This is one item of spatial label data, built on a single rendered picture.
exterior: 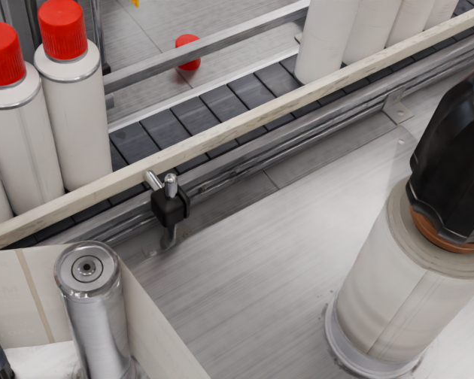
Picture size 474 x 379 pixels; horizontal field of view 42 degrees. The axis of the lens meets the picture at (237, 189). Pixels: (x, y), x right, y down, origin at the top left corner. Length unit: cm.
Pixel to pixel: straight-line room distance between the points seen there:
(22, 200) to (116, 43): 33
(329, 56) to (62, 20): 33
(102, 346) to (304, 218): 27
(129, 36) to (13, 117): 38
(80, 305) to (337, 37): 43
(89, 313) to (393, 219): 20
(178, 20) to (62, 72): 40
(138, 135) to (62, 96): 17
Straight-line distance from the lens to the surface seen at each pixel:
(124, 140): 67
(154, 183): 59
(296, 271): 59
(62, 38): 49
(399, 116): 81
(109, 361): 46
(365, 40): 75
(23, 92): 49
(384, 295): 45
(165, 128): 68
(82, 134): 55
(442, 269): 41
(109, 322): 40
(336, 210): 64
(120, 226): 63
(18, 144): 52
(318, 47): 70
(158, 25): 88
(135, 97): 78
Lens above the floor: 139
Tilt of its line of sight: 54 degrees down
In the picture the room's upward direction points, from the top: 10 degrees clockwise
